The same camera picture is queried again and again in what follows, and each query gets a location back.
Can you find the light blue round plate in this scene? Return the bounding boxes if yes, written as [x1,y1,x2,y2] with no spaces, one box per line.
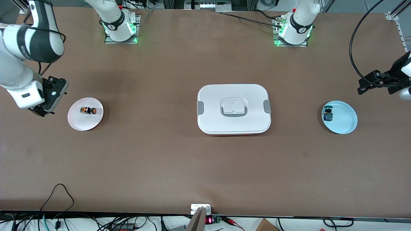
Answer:
[321,100,358,134]

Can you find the pink round plate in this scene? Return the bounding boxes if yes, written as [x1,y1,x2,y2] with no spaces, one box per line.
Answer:
[67,97,104,131]

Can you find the white lunch box grey clips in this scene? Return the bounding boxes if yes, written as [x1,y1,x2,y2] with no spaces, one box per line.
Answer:
[197,84,272,136]

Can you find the brown cardboard box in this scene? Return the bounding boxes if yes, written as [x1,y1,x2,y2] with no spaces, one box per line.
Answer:
[255,218,280,231]

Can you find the aluminium profile bar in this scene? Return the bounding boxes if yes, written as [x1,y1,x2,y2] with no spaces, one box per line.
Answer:
[185,206,207,231]

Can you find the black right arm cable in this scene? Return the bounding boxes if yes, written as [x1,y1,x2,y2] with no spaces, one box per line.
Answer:
[24,6,66,77]

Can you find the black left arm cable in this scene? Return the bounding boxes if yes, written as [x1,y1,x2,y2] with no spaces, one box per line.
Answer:
[349,0,411,87]

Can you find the aluminium rail with perforated strip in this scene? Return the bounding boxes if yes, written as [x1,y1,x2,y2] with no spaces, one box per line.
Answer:
[385,0,411,55]

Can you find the aluminium frame corner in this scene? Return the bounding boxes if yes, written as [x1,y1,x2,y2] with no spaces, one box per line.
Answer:
[13,0,31,15]

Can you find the thin black looped cable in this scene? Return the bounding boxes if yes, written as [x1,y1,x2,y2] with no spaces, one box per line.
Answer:
[40,184,75,218]

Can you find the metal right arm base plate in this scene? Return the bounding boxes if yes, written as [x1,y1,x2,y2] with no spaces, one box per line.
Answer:
[104,14,141,44]

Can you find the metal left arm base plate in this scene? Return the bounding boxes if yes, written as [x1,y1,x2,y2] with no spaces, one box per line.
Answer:
[272,16,309,47]

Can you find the black cable to arm base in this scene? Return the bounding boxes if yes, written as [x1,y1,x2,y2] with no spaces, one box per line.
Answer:
[220,10,283,28]

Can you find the black cable coil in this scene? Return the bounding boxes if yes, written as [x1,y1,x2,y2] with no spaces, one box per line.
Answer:
[323,218,354,230]

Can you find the silver metal bracket with lights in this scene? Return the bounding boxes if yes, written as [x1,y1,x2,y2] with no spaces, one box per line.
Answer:
[185,0,232,13]

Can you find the white metal bracket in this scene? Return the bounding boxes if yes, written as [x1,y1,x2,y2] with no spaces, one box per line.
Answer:
[191,204,212,215]

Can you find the red clip wires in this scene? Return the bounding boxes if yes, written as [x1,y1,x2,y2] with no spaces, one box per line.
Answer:
[222,217,245,231]

